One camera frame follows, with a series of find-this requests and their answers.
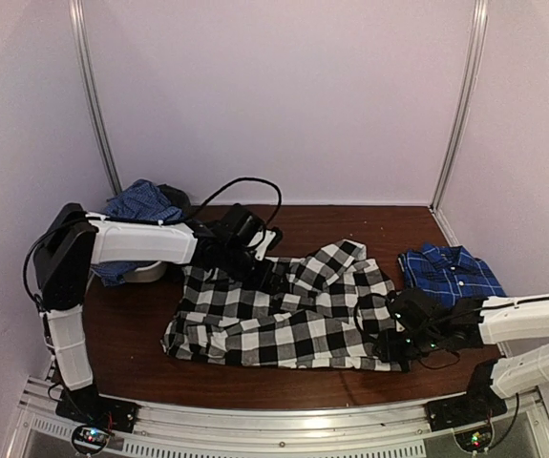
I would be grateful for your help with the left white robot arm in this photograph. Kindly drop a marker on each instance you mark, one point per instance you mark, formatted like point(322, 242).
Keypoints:
point(77, 240)

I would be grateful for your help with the black pinstripe shirt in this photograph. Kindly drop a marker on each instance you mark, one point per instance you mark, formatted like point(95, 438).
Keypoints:
point(176, 197)

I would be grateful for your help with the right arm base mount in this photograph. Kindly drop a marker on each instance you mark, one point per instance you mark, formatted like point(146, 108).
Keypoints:
point(462, 410)

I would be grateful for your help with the black white checkered shirt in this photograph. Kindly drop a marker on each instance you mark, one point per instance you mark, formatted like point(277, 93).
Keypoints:
point(328, 315)

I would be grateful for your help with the left circuit board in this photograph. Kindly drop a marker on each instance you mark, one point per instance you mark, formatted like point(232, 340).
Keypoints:
point(88, 438)

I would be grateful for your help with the crumpled blue dotted shirt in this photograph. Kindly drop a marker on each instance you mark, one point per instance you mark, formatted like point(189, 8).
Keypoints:
point(141, 201)

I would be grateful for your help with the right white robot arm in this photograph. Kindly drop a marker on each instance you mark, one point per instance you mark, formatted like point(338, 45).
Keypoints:
point(422, 325)

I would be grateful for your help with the left aluminium frame post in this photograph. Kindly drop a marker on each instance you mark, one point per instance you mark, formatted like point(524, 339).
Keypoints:
point(86, 69)

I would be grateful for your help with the aluminium frame post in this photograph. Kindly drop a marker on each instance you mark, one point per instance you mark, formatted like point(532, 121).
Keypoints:
point(86, 69)
point(476, 43)

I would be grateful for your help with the folded blue plaid shirt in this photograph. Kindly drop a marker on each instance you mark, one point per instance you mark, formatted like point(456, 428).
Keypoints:
point(448, 274)

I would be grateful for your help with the circuit board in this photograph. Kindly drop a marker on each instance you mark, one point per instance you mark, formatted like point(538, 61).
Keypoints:
point(88, 438)
point(472, 441)

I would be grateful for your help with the right aluminium frame post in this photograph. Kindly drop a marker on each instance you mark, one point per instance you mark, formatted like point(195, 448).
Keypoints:
point(476, 43)

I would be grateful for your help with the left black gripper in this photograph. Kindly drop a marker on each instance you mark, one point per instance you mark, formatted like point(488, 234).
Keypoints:
point(259, 281)

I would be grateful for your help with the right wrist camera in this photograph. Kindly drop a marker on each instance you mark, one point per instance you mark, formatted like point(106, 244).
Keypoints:
point(412, 308)

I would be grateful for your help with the right circuit board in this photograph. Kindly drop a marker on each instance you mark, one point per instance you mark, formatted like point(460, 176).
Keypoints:
point(472, 441)

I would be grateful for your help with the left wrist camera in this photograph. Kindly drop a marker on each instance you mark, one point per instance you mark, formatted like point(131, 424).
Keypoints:
point(240, 229)

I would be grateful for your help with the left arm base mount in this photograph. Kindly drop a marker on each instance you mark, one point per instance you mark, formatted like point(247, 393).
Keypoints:
point(90, 408)

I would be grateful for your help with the front aluminium rail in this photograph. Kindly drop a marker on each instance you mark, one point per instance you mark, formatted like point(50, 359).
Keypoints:
point(161, 430)

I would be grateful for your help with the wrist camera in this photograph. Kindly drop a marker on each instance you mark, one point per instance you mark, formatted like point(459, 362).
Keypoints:
point(240, 229)
point(412, 308)

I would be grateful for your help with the white tray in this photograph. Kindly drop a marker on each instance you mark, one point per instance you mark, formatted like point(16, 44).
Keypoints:
point(146, 274)

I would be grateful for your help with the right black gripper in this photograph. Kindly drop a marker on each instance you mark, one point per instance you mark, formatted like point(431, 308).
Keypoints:
point(390, 351)

